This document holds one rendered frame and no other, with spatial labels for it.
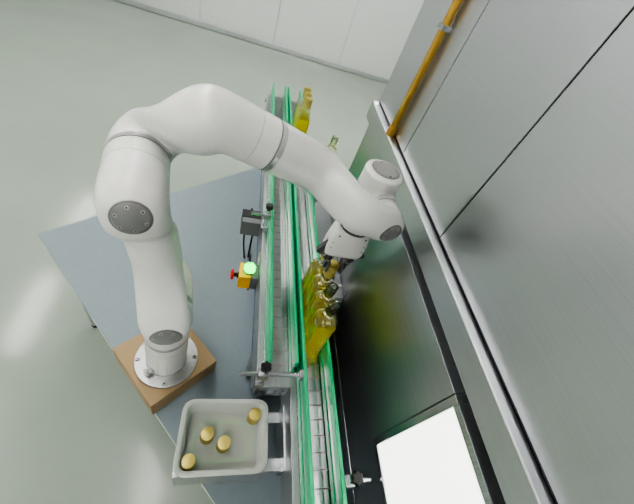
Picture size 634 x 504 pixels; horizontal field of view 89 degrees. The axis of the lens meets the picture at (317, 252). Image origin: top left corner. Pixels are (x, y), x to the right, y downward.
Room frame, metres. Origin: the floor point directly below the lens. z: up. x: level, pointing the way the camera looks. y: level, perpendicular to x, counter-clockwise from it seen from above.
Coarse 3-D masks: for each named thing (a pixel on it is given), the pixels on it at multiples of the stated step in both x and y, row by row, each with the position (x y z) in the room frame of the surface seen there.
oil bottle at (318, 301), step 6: (318, 294) 0.55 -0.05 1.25; (312, 300) 0.56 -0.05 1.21; (318, 300) 0.54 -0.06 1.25; (324, 300) 0.54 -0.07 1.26; (330, 300) 0.55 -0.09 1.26; (312, 306) 0.54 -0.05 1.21; (318, 306) 0.53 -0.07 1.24; (324, 306) 0.53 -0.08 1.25; (306, 312) 0.56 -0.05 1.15; (312, 312) 0.53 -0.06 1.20; (306, 318) 0.54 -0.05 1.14; (306, 324) 0.53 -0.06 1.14
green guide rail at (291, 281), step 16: (288, 192) 1.08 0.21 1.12; (288, 208) 1.00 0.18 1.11; (288, 224) 0.94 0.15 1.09; (288, 240) 0.86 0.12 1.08; (288, 256) 0.79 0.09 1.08; (288, 272) 0.72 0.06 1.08; (288, 288) 0.66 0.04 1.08; (288, 304) 0.61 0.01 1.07; (288, 320) 0.56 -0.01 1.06; (288, 336) 0.51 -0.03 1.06
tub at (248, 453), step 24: (192, 408) 0.24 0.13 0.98; (216, 408) 0.26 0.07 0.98; (240, 408) 0.29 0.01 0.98; (264, 408) 0.30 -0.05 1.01; (192, 432) 0.20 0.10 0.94; (216, 432) 0.22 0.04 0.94; (240, 432) 0.24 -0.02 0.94; (264, 432) 0.25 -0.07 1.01; (216, 456) 0.17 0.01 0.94; (240, 456) 0.19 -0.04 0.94; (264, 456) 0.20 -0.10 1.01
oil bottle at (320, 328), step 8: (320, 312) 0.50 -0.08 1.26; (312, 320) 0.50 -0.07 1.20; (320, 320) 0.48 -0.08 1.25; (328, 320) 0.49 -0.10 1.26; (336, 320) 0.50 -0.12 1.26; (312, 328) 0.48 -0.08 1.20; (320, 328) 0.47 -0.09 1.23; (328, 328) 0.48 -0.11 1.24; (312, 336) 0.47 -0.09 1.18; (320, 336) 0.48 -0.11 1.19; (328, 336) 0.49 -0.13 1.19; (312, 344) 0.47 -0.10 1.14; (320, 344) 0.48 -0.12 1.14; (312, 352) 0.48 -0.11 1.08
